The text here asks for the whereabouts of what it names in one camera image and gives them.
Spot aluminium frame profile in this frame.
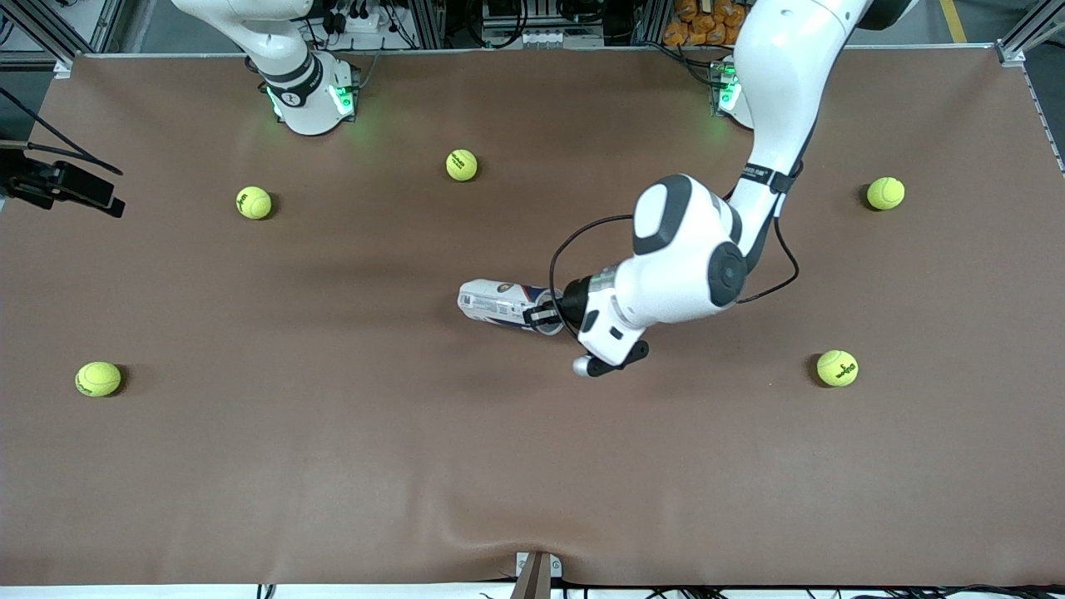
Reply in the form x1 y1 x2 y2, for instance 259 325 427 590
997 0 1065 66
0 0 126 74

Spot thin black cable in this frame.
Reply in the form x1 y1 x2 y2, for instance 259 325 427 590
0 87 124 177

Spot orange snack bags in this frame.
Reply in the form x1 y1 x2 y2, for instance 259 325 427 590
663 0 750 48

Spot metal table edge bracket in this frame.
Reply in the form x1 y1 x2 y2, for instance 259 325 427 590
514 551 563 599

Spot brown table mat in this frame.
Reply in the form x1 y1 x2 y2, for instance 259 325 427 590
0 46 1065 587

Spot yellow Head tennis ball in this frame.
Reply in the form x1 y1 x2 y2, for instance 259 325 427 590
74 360 123 399

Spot white tennis ball can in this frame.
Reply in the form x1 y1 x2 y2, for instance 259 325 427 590
457 279 568 337

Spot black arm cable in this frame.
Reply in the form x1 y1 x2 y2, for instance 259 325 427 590
547 158 801 338

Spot black clamped camera device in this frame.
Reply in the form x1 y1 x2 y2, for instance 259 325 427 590
0 140 127 220

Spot white power strip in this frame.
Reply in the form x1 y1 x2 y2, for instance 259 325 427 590
320 0 396 38

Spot yellow Wilson tennis ball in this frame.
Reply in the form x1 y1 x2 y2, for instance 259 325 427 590
815 349 859 388
235 186 274 221

